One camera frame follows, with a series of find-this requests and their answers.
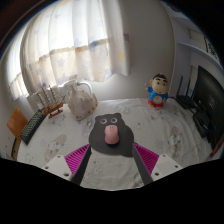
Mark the orange wooden chair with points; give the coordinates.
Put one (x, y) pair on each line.
(16, 125)

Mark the black mechanical keyboard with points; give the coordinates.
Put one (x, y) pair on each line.
(32, 127)

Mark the black cat-shaped mouse pad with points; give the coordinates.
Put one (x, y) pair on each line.
(100, 136)

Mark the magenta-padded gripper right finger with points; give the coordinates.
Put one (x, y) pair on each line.
(148, 159)

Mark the wooden model sailing ship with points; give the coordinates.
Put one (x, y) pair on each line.
(53, 108)

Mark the white printed tablecloth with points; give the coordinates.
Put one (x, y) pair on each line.
(150, 133)

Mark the cartoon boy figurine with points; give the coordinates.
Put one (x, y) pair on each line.
(157, 95)

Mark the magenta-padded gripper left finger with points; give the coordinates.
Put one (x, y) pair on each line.
(75, 158)

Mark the black router with antennas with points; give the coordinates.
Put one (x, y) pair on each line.
(186, 101)

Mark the white radiator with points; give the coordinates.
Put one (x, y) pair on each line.
(33, 98)

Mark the black computer monitor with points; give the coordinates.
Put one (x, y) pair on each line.
(211, 100)

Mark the sheer white star-print curtain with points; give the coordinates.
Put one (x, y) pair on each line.
(73, 43)

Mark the pink computer mouse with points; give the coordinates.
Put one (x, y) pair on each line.
(111, 135)

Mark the white wall shelf unit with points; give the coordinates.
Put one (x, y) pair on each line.
(196, 43)

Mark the large white conch shell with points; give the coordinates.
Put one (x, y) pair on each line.
(81, 103)

